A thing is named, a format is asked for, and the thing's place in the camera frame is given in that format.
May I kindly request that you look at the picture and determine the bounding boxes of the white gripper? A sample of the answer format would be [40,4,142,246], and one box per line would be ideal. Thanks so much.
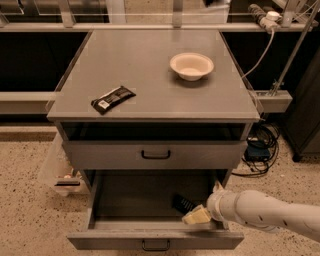
[182,180,241,225]

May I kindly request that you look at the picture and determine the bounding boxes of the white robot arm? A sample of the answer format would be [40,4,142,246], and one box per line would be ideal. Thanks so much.
[182,181,320,242]

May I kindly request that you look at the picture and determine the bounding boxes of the open grey lower drawer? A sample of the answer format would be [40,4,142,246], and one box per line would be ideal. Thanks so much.
[68,170,244,250]

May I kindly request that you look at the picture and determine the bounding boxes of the grey drawer cabinet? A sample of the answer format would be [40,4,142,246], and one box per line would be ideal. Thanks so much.
[46,29,261,251]

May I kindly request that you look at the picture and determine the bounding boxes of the closed grey upper drawer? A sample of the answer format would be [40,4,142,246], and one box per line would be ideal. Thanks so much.
[63,141,247,170]

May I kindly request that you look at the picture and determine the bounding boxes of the blue box on floor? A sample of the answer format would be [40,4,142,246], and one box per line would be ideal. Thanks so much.
[244,145,270,162]

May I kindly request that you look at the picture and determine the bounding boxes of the white bowl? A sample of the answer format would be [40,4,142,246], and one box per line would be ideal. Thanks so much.
[169,53,214,81]

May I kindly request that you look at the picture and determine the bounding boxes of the black snack bar wrapper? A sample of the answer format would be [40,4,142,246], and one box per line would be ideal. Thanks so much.
[91,86,136,115]

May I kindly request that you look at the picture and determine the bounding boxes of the clear plastic bin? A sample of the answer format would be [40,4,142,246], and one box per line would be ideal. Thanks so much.
[38,134,90,196]

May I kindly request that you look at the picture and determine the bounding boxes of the white power strip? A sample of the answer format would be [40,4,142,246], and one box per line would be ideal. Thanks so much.
[248,4,281,33]

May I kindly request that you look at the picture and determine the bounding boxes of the slanted metal rod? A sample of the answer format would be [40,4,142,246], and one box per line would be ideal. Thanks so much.
[268,0,320,96]

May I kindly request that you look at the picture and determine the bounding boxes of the black cable bundle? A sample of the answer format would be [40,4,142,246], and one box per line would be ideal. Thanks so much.
[231,114,281,178]

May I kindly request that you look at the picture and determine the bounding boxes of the black lower drawer handle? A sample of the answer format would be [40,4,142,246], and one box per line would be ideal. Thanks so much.
[141,240,171,252]

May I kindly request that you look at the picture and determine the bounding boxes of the black drawer handle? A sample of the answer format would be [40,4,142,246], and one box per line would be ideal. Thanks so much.
[141,240,171,252]
[141,150,171,160]

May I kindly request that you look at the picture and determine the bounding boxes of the black upper drawer handle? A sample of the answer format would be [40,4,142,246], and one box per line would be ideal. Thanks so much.
[141,150,171,160]

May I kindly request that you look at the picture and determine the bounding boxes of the grey metal rail frame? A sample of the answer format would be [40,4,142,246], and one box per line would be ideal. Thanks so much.
[0,0,320,116]

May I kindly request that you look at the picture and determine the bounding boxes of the white power cable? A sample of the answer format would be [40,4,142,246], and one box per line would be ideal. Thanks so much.
[241,27,276,80]

